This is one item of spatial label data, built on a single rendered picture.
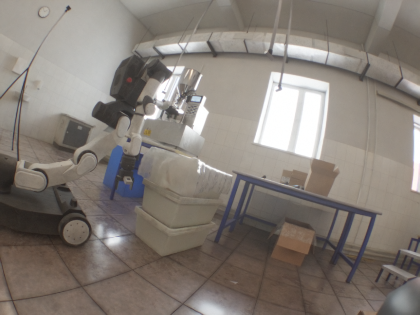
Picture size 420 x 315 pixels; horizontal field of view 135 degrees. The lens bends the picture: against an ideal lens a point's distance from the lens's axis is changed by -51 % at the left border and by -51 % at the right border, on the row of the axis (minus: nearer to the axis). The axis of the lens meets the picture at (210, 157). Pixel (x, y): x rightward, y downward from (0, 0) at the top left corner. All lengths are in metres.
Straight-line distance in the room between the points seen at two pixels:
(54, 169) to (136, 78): 0.78
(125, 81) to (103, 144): 0.43
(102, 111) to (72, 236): 0.76
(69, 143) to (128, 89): 3.47
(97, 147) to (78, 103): 4.08
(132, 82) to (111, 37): 4.67
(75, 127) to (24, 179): 3.51
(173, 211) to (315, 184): 1.38
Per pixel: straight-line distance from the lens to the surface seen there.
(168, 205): 1.16
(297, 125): 3.75
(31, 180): 1.13
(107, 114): 1.20
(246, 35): 4.07
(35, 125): 4.97
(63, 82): 5.09
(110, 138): 1.21
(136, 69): 1.27
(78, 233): 1.11
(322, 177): 1.87
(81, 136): 4.63
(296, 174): 2.26
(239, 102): 3.60
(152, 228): 1.28
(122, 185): 2.38
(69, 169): 1.16
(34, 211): 1.06
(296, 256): 1.99
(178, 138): 1.77
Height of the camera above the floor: 0.65
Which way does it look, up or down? 5 degrees up
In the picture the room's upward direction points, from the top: 18 degrees clockwise
